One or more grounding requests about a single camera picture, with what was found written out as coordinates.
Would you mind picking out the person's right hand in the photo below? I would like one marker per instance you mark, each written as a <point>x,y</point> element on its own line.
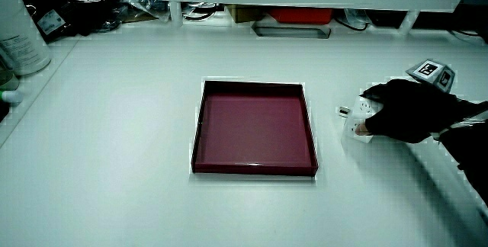
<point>411,111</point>

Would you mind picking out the white cube socket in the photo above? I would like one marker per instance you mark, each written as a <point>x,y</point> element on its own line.
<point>362,113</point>

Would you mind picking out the person's right forearm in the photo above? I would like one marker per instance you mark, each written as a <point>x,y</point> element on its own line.
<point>472,144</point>

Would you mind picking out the red box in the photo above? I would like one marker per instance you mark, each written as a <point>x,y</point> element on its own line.
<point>301,15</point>

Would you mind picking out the dark red square tray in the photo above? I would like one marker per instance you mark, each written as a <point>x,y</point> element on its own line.
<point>253,129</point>

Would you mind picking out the brown cardboard box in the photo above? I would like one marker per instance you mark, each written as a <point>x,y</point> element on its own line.
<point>244,13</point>

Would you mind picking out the clear plastic bag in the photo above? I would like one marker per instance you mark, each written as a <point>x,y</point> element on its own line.
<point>146,7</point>

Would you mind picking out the black plastic bags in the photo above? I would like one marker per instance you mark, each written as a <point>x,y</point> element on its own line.
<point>72,8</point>

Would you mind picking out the white cylindrical canister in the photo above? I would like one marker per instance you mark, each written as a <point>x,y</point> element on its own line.
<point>19,33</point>

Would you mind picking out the green and white bottle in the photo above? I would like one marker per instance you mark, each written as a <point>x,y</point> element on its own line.
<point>10,96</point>

